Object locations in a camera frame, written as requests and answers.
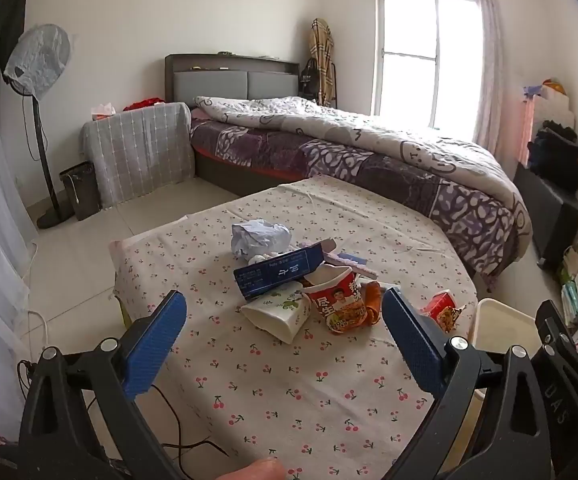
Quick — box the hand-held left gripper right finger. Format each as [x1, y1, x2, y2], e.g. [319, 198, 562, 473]
[381, 287, 554, 480]

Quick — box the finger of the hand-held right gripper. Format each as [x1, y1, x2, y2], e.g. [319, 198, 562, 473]
[535, 300, 576, 357]

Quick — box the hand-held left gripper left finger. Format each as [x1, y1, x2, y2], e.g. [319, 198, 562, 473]
[18, 289, 190, 480]

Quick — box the red snack wrapper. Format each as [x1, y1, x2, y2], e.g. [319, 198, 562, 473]
[421, 290, 467, 333]

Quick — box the white plastic trash bin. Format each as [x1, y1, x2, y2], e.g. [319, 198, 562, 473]
[471, 298, 544, 401]

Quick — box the orange snack wrapper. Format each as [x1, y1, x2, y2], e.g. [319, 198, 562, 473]
[361, 280, 385, 326]

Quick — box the red instant noodle cup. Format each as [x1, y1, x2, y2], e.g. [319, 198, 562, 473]
[301, 265, 370, 335]

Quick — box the white paper cup green print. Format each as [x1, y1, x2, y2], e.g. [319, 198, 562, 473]
[240, 282, 312, 345]

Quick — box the blue carton box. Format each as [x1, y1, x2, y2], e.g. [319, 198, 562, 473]
[233, 241, 337, 302]

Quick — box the white paper ball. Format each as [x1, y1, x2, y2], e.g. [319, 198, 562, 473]
[230, 218, 291, 261]

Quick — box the person's left hand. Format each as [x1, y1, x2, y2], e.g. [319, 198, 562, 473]
[228, 457, 286, 480]

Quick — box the black low cabinet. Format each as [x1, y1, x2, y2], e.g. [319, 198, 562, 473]
[513, 162, 578, 273]

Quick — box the cherry print tablecloth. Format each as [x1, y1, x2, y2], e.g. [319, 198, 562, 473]
[109, 175, 480, 480]

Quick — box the black backpack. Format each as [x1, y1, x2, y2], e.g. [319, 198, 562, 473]
[526, 120, 578, 193]

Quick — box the small dark waste bin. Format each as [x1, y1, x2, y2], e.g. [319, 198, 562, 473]
[59, 161, 101, 221]

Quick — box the purple patterned blanket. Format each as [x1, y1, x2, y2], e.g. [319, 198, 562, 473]
[190, 117, 522, 281]

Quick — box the pink hanging cloth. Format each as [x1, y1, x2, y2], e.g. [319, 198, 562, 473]
[519, 85, 542, 166]

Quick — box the white scalloped board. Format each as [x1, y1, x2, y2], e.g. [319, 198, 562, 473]
[539, 79, 577, 133]

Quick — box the white patterned duvet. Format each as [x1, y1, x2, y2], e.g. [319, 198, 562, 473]
[192, 95, 530, 241]

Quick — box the red cloth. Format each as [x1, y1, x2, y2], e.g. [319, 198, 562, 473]
[123, 98, 166, 112]

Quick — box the pale pink window curtain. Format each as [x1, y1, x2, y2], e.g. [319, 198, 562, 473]
[474, 0, 507, 156]

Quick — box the gray upholstered bed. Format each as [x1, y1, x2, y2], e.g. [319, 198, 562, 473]
[165, 53, 534, 291]

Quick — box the black hanging bag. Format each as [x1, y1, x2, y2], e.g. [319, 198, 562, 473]
[299, 57, 320, 98]

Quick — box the window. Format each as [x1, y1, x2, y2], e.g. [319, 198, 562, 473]
[375, 0, 484, 131]

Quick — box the plaid hanging coat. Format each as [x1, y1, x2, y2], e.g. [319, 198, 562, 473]
[310, 18, 337, 106]

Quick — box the covered standing fan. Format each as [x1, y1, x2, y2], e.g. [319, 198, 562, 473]
[2, 24, 72, 230]

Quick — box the black cable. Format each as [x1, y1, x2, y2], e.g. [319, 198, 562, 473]
[150, 385, 230, 480]

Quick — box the white cable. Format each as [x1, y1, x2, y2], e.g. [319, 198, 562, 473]
[26, 240, 51, 356]

